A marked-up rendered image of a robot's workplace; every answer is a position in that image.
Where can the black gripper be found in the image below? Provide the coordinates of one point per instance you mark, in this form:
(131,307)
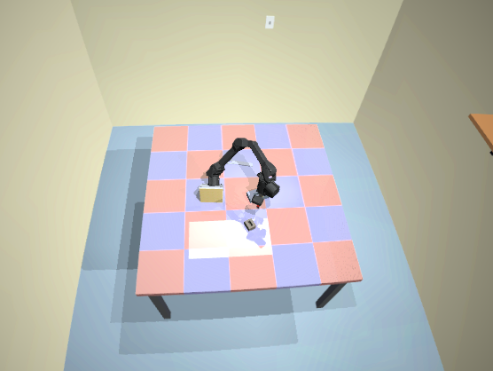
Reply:
(258,200)

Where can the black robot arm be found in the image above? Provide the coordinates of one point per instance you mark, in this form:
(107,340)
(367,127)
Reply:
(268,169)

